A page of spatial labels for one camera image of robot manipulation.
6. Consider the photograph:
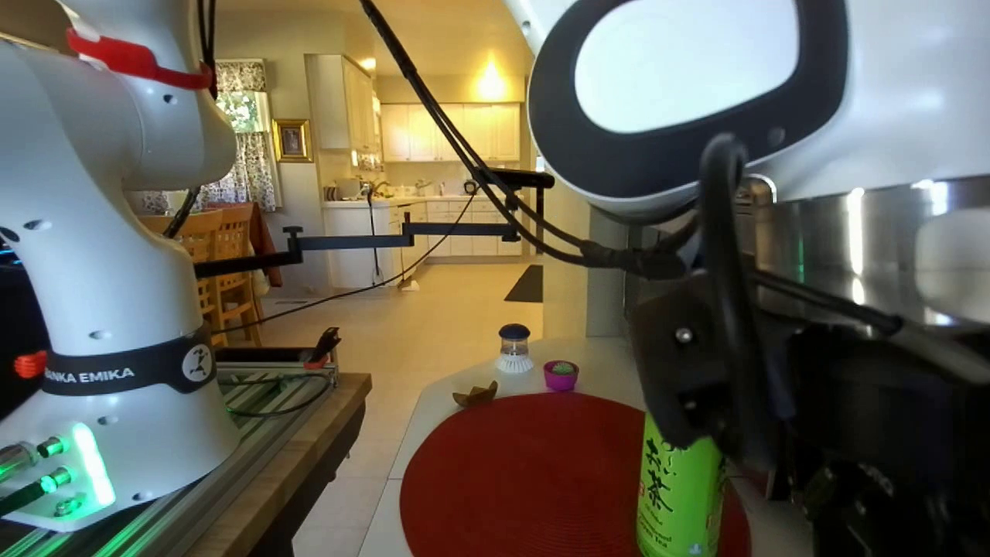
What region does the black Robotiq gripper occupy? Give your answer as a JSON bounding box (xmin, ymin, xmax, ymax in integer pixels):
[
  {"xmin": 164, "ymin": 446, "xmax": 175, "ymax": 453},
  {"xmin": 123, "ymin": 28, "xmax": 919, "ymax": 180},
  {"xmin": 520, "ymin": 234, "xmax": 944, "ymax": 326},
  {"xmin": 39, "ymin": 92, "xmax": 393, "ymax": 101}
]
[{"xmin": 628, "ymin": 272, "xmax": 990, "ymax": 557}]

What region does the green tea bottle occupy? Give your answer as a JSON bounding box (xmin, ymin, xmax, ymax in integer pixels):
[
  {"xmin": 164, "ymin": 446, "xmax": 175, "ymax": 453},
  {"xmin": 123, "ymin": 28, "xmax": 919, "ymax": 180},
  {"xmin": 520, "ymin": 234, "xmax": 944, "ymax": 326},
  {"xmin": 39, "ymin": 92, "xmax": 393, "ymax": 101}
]
[{"xmin": 633, "ymin": 407, "xmax": 731, "ymax": 557}]

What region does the small magenta cup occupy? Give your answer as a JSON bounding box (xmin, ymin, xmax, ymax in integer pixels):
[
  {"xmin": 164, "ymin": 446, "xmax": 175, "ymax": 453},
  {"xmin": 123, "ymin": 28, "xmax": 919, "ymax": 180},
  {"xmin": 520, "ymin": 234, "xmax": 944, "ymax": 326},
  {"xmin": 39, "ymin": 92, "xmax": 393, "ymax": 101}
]
[{"xmin": 541, "ymin": 359, "xmax": 580, "ymax": 395}]

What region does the small jar with black lid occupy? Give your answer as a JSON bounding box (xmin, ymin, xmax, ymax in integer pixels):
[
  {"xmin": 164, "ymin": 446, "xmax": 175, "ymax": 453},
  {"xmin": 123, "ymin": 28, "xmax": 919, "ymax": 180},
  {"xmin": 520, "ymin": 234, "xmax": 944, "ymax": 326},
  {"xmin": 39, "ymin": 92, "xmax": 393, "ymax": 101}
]
[{"xmin": 492, "ymin": 322, "xmax": 537, "ymax": 376}]

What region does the dark floor mat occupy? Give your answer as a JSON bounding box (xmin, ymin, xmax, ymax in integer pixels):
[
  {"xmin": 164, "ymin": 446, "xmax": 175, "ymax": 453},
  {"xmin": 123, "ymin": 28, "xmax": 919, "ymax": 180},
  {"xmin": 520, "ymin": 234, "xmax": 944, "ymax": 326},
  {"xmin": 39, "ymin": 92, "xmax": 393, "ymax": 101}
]
[{"xmin": 505, "ymin": 262, "xmax": 546, "ymax": 306}]

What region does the red round woven placemat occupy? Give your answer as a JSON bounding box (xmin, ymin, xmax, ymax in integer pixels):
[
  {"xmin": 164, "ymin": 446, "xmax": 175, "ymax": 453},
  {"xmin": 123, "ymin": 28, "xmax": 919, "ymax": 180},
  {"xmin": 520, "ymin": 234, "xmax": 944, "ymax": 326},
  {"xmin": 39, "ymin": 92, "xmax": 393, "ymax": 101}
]
[{"xmin": 399, "ymin": 390, "xmax": 759, "ymax": 557}]

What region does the small brown toy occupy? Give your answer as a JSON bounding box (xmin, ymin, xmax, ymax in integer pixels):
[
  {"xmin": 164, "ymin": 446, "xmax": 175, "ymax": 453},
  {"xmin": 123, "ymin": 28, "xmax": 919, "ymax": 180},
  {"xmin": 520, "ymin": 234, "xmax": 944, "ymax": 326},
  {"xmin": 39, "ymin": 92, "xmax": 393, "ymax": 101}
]
[{"xmin": 449, "ymin": 379, "xmax": 505, "ymax": 410}]

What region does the white kitchen counter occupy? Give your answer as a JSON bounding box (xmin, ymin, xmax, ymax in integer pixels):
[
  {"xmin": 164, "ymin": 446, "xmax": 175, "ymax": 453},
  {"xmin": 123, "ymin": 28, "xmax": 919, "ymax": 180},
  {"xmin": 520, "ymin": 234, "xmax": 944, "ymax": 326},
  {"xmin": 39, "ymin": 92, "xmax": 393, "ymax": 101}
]
[{"xmin": 318, "ymin": 193, "xmax": 541, "ymax": 294}]

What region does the black and red clamp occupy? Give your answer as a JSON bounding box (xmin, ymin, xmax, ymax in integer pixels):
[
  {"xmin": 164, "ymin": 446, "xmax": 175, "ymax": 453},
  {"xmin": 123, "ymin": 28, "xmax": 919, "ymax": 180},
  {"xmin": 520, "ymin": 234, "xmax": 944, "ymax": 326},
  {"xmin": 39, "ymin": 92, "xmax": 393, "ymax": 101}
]
[{"xmin": 303, "ymin": 326, "xmax": 347, "ymax": 373}]

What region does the framed picture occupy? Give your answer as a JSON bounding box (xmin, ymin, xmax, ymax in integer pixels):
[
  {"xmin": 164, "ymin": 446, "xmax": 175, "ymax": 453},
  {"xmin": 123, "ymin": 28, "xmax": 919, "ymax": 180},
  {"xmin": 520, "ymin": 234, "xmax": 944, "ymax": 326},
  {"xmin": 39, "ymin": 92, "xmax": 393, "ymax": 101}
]
[{"xmin": 272, "ymin": 118, "xmax": 311, "ymax": 166}]

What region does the wooden chair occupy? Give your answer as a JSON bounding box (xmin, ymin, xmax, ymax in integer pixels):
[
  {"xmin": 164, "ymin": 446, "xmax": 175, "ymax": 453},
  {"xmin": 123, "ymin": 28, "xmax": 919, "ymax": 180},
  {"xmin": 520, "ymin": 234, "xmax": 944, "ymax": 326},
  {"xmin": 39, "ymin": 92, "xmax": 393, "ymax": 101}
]
[{"xmin": 141, "ymin": 201, "xmax": 272, "ymax": 351}]

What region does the patterned curtain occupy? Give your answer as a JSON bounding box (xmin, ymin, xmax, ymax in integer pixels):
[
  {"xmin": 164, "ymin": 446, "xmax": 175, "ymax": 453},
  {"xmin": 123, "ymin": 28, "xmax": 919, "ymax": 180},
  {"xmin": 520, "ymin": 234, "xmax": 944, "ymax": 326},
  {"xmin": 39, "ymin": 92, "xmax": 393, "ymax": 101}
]
[{"xmin": 210, "ymin": 56, "xmax": 284, "ymax": 215}]

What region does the black stereo camera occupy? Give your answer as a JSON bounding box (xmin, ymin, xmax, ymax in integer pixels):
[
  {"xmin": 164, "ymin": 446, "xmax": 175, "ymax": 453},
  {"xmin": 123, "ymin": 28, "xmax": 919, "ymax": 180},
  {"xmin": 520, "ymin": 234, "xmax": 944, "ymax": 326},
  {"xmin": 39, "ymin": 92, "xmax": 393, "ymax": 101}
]
[{"xmin": 469, "ymin": 164, "xmax": 558, "ymax": 193}]

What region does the thin black camera cable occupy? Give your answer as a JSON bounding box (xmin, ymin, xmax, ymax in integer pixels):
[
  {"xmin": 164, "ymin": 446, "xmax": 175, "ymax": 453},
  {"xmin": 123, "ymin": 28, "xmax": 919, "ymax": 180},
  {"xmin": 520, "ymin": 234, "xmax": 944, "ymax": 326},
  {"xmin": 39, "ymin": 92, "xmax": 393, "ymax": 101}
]
[{"xmin": 204, "ymin": 181, "xmax": 486, "ymax": 341}]

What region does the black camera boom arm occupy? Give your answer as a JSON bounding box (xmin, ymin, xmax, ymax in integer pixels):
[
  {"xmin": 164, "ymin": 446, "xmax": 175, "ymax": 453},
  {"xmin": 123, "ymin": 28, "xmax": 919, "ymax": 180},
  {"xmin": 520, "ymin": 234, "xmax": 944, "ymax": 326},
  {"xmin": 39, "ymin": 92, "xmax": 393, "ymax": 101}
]
[{"xmin": 190, "ymin": 209, "xmax": 526, "ymax": 282}]

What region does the white kitchen wall cabinet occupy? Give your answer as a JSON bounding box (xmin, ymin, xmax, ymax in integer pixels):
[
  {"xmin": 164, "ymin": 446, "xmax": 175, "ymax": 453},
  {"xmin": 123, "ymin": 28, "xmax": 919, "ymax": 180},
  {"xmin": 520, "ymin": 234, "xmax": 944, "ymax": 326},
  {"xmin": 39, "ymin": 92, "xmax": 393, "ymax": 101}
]
[{"xmin": 303, "ymin": 53, "xmax": 387, "ymax": 172}]

